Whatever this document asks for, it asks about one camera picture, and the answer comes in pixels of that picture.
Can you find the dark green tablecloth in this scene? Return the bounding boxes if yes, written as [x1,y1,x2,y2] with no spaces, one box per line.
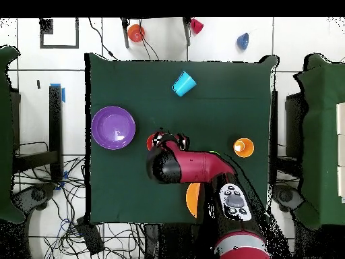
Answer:
[84,52,280,225]

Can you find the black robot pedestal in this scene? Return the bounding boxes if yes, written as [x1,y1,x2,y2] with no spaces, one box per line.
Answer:
[144,223,216,259]

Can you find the red cup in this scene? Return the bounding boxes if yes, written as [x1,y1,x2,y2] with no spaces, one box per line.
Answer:
[190,18,205,35]

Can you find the black power box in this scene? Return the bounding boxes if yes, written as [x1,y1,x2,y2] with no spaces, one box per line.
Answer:
[75,217,105,256]

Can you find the short black beam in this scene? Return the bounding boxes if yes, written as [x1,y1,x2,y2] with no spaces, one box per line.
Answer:
[13,150,59,173]

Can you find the purple bowl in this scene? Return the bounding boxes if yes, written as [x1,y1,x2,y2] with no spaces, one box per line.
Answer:
[90,105,137,151]

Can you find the orange cup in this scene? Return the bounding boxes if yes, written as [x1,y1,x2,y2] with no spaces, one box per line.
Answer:
[146,133,158,152]

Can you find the gray black machine base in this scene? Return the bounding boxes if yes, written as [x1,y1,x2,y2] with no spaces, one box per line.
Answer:
[272,183,305,214]
[11,182,57,214]

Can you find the green cloth side table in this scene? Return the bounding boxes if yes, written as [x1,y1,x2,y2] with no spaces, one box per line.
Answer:
[0,45,25,225]
[293,53,345,230]

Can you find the large yellow bowl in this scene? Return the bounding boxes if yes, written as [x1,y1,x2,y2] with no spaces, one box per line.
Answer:
[185,182,202,219]

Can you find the orange bowl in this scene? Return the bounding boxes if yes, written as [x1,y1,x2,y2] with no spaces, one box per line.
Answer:
[127,24,146,43]

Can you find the thin black cable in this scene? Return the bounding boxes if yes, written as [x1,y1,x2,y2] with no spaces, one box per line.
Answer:
[138,18,160,61]
[88,18,118,61]

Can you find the long black beam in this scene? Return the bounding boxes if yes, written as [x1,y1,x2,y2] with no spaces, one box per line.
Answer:
[49,84,63,183]

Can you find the light blue cup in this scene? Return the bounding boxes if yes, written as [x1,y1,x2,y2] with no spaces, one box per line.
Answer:
[171,70,197,97]

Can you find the blue bowl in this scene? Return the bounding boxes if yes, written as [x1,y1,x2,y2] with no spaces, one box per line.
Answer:
[236,32,250,51]

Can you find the black stand leg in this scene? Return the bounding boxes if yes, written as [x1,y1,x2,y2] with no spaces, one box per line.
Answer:
[182,17,193,47]
[121,18,131,49]

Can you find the white boxes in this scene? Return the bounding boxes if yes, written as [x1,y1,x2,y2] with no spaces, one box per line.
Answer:
[335,102,345,203]

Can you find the black square frame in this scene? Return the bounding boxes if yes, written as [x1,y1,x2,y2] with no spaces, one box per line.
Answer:
[39,18,80,49]

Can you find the yellow cup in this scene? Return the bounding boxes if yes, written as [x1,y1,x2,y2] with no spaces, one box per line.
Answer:
[232,138,255,159]

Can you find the thin black bar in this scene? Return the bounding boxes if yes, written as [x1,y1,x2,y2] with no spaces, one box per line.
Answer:
[270,90,279,187]

